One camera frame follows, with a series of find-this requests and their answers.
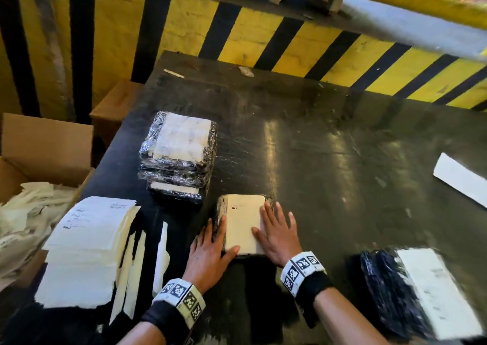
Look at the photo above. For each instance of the person's right hand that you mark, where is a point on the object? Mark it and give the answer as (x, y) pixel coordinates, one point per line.
(279, 238)

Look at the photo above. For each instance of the open brown cardboard box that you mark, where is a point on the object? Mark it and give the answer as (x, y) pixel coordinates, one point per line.
(45, 147)

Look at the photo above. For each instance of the person's left hand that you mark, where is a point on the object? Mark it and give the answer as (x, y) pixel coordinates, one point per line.
(207, 257)

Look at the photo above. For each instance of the black wristband with white markers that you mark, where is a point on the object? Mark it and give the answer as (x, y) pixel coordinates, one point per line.
(300, 270)
(179, 299)

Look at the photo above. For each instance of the small brown cardboard box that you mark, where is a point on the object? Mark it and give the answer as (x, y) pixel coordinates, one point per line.
(118, 105)

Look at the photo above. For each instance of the crumpled tape scrap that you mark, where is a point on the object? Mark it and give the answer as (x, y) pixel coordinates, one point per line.
(246, 71)

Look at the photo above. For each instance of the stack black packets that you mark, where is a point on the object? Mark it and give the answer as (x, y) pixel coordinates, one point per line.
(179, 143)

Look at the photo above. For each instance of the person's left forearm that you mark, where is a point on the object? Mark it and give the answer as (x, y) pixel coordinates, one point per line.
(140, 335)

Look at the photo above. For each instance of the pile of crumpled backing paper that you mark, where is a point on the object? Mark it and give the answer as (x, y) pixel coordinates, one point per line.
(26, 219)

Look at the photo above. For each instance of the person's right forearm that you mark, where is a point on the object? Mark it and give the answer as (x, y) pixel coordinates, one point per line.
(346, 318)

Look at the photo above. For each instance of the stack of white labels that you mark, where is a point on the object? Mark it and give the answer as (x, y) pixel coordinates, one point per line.
(83, 242)

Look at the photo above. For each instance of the white paper sheet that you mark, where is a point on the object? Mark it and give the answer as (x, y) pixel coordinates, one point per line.
(464, 181)

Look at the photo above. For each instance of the yellow black striped barrier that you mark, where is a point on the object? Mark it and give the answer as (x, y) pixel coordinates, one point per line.
(114, 33)

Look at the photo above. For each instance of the white backing paper strip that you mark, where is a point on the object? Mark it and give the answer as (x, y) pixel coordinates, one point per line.
(161, 261)
(121, 280)
(135, 272)

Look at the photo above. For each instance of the small wooden stick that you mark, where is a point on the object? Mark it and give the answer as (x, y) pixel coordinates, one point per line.
(174, 73)

